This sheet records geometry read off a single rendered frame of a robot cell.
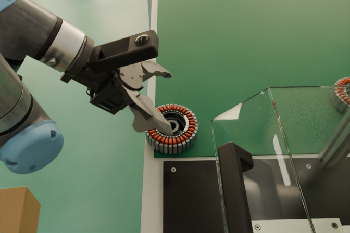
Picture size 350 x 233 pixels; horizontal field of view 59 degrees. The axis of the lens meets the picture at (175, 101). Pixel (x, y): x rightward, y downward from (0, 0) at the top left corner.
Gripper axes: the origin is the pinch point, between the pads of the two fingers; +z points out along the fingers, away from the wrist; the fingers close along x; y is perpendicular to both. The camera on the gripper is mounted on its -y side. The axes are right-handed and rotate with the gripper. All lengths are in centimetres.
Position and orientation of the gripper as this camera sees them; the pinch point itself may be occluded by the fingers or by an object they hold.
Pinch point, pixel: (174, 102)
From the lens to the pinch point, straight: 58.9
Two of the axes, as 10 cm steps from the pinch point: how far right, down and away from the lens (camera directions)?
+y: -6.8, 5.0, 5.4
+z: 7.3, 4.4, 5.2
